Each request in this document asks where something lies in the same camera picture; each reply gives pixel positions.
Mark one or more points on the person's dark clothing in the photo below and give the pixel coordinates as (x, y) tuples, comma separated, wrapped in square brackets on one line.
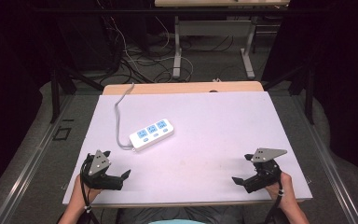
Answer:
[(180, 215)]

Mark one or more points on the white metal desk frame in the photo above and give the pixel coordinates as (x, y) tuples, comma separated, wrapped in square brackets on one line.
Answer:
[(213, 34)]

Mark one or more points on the person's left hand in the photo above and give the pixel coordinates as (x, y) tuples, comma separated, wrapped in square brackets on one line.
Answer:
[(81, 193)]

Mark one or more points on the black metal stand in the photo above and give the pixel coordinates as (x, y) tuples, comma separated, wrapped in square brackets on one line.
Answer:
[(55, 96), (308, 93)]

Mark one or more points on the metal floor rail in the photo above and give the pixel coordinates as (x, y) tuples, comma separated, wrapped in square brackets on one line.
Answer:
[(329, 161), (28, 168)]

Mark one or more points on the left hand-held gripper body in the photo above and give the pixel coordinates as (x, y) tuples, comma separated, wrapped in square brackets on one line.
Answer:
[(100, 182)]

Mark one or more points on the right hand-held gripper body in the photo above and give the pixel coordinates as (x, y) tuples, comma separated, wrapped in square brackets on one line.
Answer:
[(262, 179)]

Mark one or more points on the white power strip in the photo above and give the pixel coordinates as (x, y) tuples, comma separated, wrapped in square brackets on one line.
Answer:
[(151, 134)]

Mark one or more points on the person's right hand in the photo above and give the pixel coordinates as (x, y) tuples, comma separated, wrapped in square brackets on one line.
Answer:
[(282, 188)]

